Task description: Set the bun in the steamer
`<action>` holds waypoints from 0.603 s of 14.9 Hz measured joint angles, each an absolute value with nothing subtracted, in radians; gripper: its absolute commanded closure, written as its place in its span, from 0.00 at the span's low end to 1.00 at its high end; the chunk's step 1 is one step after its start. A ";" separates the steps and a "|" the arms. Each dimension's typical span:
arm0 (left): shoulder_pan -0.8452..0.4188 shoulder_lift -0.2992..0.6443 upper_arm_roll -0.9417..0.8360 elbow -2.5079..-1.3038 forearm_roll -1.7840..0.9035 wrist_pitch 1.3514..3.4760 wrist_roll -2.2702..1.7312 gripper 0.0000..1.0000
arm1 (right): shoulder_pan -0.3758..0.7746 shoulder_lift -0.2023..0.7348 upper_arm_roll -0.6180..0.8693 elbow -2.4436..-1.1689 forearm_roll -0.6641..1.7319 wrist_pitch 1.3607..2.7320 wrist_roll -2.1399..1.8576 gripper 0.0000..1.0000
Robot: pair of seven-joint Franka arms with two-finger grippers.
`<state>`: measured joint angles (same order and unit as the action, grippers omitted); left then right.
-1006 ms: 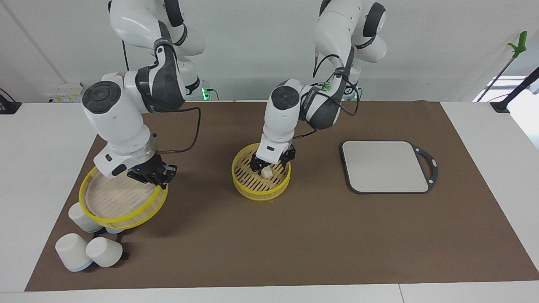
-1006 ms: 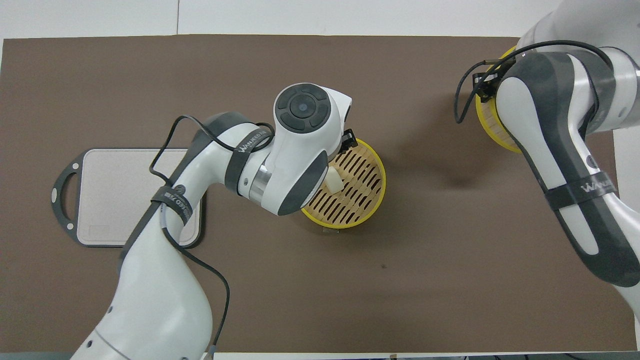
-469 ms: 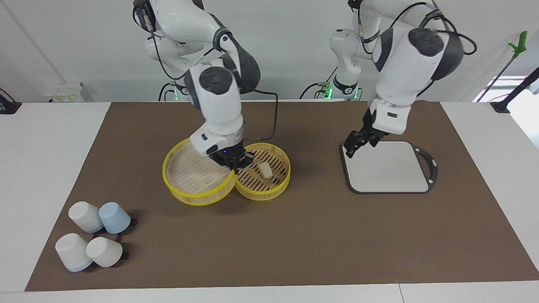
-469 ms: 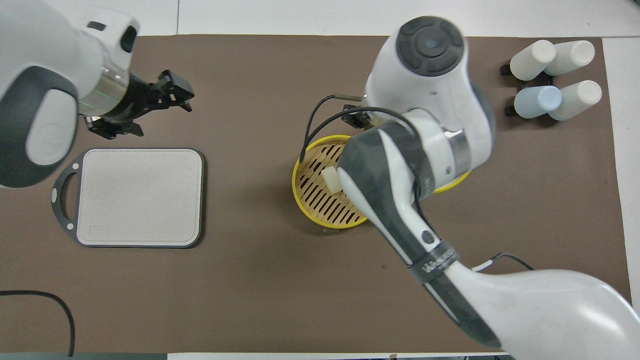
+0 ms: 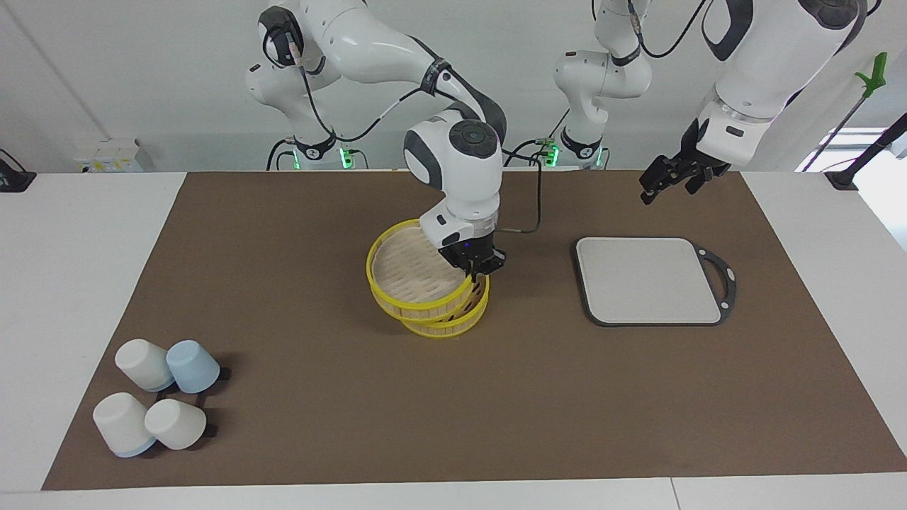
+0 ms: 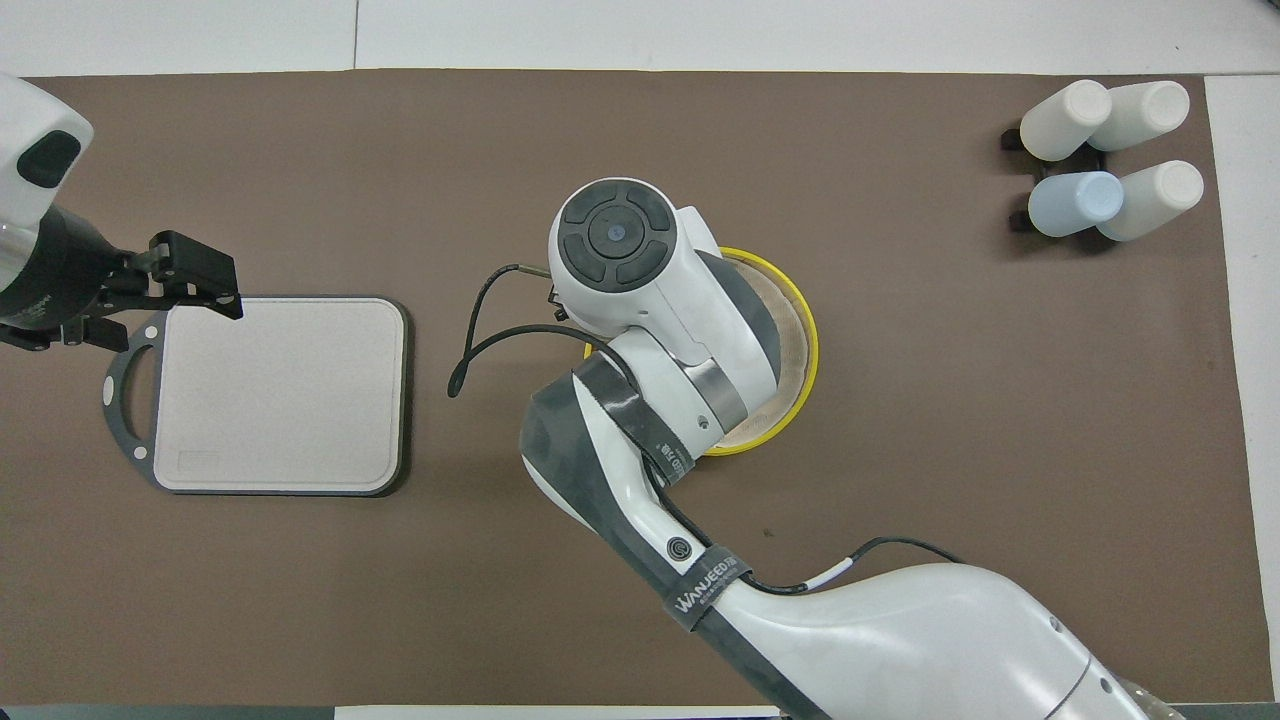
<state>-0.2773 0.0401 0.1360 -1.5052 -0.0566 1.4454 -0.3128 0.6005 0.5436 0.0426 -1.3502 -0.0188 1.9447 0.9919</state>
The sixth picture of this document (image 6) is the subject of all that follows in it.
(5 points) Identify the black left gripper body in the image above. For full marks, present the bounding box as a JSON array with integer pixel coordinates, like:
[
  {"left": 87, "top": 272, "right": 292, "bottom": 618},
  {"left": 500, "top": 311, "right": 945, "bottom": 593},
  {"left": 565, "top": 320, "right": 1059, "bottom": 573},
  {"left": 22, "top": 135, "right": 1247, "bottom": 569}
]
[{"left": 0, "top": 205, "right": 153, "bottom": 353}]

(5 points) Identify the yellow bamboo steamer basket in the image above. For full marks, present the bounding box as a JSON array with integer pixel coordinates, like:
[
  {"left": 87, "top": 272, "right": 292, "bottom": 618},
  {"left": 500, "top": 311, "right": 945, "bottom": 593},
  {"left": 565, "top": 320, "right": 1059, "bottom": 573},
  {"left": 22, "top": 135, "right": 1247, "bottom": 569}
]
[{"left": 583, "top": 246, "right": 820, "bottom": 458}]

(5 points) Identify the pale slatted steamer cover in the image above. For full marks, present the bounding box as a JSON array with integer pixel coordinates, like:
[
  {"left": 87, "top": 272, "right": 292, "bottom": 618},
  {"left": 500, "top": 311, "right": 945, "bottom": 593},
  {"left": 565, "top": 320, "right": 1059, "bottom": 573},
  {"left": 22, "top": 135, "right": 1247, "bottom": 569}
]
[{"left": 725, "top": 258, "right": 809, "bottom": 446}]

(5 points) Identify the grey cutting board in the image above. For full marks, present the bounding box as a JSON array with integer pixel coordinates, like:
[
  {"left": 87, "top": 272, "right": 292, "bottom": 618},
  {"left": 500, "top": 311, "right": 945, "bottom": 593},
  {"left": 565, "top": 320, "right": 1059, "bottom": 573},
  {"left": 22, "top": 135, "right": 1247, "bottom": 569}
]
[{"left": 102, "top": 294, "right": 412, "bottom": 498}]

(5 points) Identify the brown table mat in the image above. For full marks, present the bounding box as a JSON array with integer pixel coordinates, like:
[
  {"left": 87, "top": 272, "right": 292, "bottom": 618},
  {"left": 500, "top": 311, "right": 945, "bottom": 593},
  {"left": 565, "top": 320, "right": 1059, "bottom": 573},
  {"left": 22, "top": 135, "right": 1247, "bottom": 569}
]
[{"left": 0, "top": 68, "right": 1277, "bottom": 709}]

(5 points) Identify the black cup rack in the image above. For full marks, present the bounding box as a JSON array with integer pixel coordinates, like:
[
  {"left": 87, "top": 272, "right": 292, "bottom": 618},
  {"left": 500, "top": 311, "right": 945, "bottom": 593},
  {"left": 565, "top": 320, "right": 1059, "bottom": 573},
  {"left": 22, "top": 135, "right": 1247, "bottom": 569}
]
[{"left": 1000, "top": 120, "right": 1113, "bottom": 236}]

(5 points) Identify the plain white cup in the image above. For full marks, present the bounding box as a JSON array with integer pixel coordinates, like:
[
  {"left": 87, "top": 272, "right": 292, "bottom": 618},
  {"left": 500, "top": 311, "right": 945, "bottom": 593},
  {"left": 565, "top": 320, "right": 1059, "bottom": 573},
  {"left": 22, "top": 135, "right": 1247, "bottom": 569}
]
[
  {"left": 1019, "top": 80, "right": 1113, "bottom": 162},
  {"left": 1097, "top": 160, "right": 1205, "bottom": 242}
]

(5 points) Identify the light blue cup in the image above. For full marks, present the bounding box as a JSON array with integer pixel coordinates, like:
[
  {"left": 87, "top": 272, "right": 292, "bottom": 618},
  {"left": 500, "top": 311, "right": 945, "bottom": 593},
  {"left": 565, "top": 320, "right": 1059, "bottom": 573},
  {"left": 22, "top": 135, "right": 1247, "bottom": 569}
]
[{"left": 1028, "top": 171, "right": 1125, "bottom": 238}]

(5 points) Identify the white cup with blue rim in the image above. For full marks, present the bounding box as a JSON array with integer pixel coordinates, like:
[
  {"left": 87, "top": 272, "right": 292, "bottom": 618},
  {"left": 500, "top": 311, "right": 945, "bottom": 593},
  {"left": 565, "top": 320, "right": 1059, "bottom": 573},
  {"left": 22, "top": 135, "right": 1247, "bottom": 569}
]
[{"left": 1088, "top": 81, "right": 1191, "bottom": 153}]

